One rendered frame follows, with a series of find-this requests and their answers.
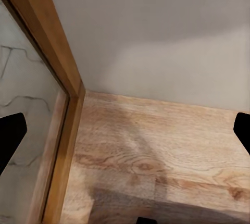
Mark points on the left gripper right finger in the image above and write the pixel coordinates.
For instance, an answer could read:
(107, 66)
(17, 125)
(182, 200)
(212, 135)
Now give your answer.
(242, 129)

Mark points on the door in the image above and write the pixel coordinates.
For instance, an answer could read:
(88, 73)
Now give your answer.
(39, 78)

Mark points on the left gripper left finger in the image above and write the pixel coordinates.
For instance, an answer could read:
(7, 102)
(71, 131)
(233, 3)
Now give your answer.
(12, 130)

